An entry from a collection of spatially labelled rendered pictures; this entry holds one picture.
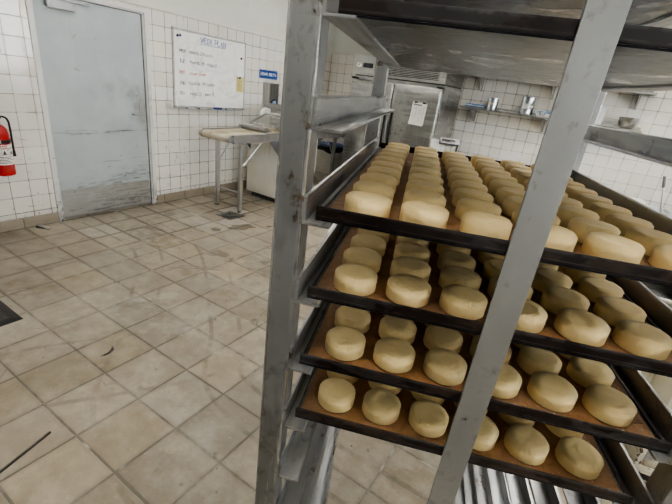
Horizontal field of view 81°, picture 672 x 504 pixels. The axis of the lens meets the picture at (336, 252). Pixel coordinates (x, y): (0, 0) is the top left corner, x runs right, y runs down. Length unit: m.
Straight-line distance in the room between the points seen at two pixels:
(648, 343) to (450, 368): 0.20
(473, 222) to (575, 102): 0.13
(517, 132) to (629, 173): 1.49
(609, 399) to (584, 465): 0.09
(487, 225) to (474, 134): 6.18
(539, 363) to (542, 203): 0.24
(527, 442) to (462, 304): 0.22
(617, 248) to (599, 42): 0.18
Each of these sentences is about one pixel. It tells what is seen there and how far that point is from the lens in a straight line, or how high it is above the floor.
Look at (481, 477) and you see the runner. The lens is 1.19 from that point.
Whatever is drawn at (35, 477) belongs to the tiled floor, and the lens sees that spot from 2.23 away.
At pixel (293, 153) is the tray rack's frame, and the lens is 0.38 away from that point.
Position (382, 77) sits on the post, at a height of 1.64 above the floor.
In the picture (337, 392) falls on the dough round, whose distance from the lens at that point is 0.56.
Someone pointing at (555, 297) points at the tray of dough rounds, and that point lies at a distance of 0.53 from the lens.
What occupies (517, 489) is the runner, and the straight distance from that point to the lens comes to 0.95.
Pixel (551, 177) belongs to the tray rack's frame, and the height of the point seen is 1.57.
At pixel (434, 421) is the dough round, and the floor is 1.24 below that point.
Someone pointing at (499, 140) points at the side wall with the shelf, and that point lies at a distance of 6.51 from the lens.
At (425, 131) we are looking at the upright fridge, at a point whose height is 1.17.
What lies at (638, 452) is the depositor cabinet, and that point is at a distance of 2.56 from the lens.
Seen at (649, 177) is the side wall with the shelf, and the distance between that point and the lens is 6.46.
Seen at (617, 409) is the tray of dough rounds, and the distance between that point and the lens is 0.56.
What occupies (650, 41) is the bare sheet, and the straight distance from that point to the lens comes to 0.41.
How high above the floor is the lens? 1.62
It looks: 23 degrees down
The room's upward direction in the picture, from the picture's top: 8 degrees clockwise
